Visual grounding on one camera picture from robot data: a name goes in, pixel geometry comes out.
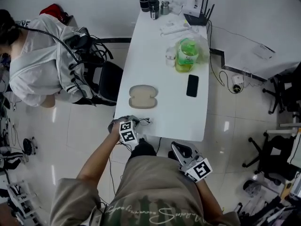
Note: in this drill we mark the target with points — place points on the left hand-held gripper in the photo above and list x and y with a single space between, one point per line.
128 133

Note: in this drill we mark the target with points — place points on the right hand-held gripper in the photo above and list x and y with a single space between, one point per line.
198 169

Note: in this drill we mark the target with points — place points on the black-rimmed eyeglasses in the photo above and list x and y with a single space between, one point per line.
144 121

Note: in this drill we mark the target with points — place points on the beige glasses case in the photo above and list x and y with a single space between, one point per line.
143 96

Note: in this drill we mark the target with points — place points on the person's right forearm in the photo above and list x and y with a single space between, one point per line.
210 196

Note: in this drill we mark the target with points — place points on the person's left forearm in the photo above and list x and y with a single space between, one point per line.
98 159

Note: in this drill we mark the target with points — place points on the person's right leg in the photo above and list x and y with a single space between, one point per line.
173 155

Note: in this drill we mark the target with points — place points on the person's leg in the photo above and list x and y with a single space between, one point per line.
173 155
143 148

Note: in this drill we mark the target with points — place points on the person's left leg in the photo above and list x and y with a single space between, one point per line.
143 148

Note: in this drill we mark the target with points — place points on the person's beige printed shirt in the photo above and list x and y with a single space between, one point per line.
152 192

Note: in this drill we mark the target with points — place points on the black smartphone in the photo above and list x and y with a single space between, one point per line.
192 85

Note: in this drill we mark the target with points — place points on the trash bin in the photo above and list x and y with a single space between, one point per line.
252 188

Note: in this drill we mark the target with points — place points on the green tea bottle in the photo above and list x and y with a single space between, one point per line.
187 55

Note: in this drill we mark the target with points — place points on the black office chair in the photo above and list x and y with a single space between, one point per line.
275 154
285 91

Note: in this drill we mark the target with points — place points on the white power adapter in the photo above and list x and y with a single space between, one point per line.
237 79

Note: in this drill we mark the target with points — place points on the clear plastic bag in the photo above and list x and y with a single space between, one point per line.
203 48

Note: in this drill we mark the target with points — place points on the white striped cushion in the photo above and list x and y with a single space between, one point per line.
295 152

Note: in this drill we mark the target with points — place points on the round black fan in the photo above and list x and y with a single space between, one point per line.
28 146

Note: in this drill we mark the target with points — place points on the black labelled flask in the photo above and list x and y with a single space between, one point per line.
154 8

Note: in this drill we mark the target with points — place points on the small silver flask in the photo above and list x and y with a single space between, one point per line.
165 8

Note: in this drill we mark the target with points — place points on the black router with antennas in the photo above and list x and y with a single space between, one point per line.
196 19

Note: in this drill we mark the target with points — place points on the tall black sports bottle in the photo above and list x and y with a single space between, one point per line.
144 1

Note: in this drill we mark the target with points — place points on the white tissue packet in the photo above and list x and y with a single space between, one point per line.
176 6

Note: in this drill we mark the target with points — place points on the white box device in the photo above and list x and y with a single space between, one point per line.
191 6

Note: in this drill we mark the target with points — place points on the white paper sheet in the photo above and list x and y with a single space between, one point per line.
263 51

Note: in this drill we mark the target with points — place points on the red cloth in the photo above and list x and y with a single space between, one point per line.
53 12

